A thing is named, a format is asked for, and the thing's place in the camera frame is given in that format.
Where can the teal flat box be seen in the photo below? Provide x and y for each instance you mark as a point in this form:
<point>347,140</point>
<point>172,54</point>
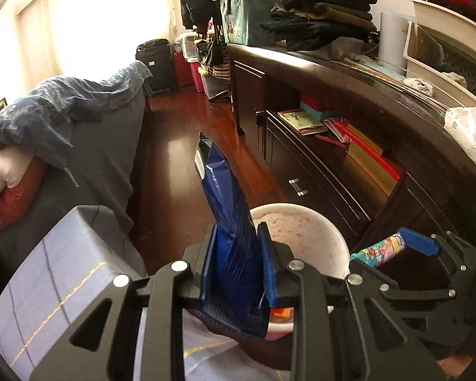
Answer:
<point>317,112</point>

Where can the white curtain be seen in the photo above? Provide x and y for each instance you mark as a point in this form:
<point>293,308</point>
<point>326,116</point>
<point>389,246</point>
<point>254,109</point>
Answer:
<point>35,35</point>

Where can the red storage box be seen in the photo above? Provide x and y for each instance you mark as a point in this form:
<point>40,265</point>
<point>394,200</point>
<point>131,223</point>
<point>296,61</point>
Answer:
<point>181,69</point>

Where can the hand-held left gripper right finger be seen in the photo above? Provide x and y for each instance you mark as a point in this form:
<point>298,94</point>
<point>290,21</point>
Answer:
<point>266,262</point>

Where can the light blue checked cover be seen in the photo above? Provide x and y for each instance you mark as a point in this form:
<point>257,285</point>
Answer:
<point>63,270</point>

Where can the red bordered booklet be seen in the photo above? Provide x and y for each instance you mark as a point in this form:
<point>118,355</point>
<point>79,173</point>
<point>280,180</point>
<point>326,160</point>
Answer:
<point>301,122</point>

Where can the white crumpled cloth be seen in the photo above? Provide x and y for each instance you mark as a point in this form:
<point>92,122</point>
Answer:
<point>420,86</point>

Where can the striped bag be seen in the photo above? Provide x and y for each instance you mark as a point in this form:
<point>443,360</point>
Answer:
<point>219,72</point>

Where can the blue floral blanket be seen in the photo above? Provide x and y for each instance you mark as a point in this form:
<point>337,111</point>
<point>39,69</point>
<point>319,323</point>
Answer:
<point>63,99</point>

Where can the yellow book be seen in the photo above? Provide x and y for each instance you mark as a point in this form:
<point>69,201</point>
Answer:
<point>367,139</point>

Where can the small red box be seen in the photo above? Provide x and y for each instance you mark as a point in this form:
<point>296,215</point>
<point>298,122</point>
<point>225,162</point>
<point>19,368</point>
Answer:
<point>311,99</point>

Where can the red pillow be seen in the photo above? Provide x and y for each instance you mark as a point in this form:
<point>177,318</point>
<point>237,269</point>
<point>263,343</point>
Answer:
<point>20,198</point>

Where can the pink storage box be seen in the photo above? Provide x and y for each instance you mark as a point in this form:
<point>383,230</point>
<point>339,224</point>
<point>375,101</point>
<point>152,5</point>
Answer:
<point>196,78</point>

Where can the large red flat box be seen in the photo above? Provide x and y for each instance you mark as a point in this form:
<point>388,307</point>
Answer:
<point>388,165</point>

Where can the clear floor storage bin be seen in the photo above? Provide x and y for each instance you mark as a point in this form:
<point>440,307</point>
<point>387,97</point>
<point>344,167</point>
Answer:
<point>216,87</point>

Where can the bed with gray sheet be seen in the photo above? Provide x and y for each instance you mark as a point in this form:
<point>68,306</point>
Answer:
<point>95,158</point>

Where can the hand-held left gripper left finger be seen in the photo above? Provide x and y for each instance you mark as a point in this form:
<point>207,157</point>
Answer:
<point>208,262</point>

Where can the white paper roll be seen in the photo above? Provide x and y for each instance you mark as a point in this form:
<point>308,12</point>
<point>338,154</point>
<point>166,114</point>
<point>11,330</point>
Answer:
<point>392,43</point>

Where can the clear plastic container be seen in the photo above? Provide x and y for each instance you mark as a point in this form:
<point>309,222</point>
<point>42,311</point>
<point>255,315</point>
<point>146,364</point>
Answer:
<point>188,45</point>

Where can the white floral trash bin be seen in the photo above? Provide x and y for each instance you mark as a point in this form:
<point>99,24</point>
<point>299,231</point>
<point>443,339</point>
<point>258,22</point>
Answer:
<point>301,222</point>

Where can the stack of folded dark clothes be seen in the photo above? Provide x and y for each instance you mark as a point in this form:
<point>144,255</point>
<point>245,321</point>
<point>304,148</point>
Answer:
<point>321,12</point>

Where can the colourful candy wrapper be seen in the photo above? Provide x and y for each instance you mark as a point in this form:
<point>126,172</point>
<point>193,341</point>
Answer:
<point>377,250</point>

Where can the white plastic bag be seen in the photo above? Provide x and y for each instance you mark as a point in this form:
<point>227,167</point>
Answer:
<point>472,131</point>

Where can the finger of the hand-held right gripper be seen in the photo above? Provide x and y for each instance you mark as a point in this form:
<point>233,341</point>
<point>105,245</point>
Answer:
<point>420,291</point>
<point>418,242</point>

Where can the teal plastic package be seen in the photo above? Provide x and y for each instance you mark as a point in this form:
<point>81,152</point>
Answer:
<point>242,18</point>

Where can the black suitcase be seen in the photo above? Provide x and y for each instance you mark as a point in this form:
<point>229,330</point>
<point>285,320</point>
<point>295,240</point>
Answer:
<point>154,63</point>

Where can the white pillow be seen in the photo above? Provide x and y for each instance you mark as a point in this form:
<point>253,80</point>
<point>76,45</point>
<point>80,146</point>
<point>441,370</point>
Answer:
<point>0,174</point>

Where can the dark wooden dresser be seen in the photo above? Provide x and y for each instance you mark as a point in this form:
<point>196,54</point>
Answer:
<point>321,194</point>

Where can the clear flat case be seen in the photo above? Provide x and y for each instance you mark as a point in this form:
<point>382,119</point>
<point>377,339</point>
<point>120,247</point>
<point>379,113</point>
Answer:
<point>337,127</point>

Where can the red pen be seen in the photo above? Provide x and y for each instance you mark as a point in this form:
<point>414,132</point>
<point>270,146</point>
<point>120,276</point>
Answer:
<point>329,141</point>

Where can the black handbag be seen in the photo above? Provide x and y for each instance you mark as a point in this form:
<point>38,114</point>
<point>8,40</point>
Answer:
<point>210,53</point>

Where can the orange wrapper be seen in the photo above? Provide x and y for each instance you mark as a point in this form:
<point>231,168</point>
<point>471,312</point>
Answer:
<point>281,313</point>

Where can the blue snack packet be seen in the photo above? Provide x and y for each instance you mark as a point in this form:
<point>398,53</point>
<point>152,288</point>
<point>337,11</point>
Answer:
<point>226,226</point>

